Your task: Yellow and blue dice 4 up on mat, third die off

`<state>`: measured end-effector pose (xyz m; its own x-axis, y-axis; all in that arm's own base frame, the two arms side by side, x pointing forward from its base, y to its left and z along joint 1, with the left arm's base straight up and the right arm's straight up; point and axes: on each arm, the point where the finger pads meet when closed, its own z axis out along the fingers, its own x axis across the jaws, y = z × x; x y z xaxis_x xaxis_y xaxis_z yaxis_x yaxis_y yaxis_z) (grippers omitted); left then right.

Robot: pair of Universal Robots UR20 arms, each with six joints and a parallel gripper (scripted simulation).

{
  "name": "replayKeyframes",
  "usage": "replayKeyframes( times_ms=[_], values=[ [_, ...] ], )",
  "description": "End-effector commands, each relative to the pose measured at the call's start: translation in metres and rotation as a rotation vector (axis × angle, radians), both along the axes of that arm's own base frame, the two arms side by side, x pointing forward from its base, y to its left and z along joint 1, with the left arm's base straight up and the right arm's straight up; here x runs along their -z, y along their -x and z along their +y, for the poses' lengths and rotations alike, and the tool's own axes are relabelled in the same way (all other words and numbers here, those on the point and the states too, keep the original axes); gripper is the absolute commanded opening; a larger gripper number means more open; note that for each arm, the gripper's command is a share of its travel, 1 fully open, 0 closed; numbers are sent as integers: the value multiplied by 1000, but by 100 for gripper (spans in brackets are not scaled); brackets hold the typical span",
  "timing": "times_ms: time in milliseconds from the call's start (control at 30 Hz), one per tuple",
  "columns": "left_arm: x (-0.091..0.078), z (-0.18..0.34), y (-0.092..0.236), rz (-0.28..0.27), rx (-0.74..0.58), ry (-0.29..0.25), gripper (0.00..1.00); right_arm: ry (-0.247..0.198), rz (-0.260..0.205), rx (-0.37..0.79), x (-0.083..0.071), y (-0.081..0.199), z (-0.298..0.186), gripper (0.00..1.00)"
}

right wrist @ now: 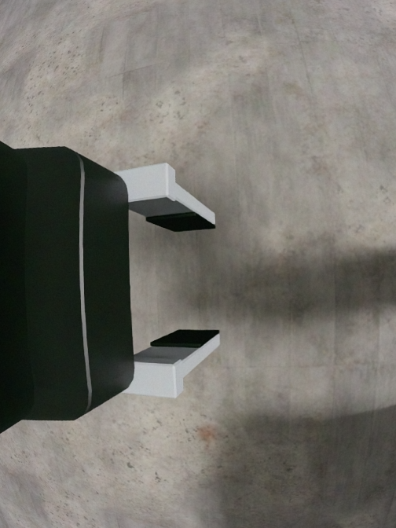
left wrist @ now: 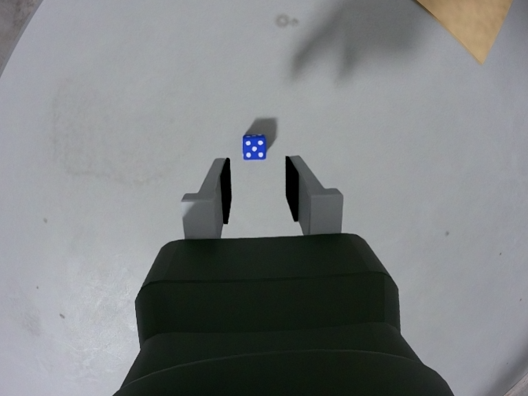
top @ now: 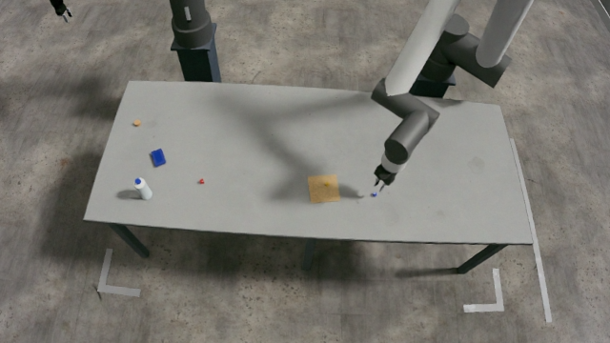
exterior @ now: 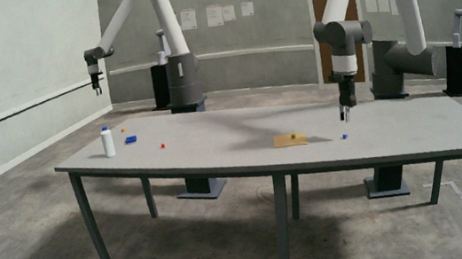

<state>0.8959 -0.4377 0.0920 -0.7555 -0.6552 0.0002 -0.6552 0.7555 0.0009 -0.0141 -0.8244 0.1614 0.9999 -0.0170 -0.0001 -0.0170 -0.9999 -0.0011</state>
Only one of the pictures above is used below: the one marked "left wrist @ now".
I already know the tan mat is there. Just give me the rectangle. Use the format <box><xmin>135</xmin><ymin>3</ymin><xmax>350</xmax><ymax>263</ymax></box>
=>
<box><xmin>413</xmin><ymin>0</ymin><xmax>513</xmax><ymax>64</ymax></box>

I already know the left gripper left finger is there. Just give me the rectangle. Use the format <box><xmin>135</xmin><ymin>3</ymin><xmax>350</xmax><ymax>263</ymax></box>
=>
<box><xmin>180</xmin><ymin>158</ymin><xmax>232</xmax><ymax>239</ymax></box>

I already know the blue die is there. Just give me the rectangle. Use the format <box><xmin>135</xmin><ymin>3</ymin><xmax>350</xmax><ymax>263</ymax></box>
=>
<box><xmin>243</xmin><ymin>134</ymin><xmax>266</xmax><ymax>160</ymax></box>

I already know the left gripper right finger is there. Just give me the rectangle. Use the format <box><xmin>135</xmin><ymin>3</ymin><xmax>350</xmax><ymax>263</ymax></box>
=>
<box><xmin>285</xmin><ymin>156</ymin><xmax>343</xmax><ymax>235</ymax></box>

